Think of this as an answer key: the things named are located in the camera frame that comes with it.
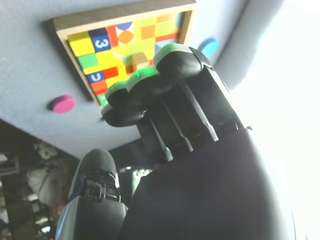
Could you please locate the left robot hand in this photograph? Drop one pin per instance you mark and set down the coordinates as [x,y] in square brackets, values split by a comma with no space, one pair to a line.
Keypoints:
[200,187]

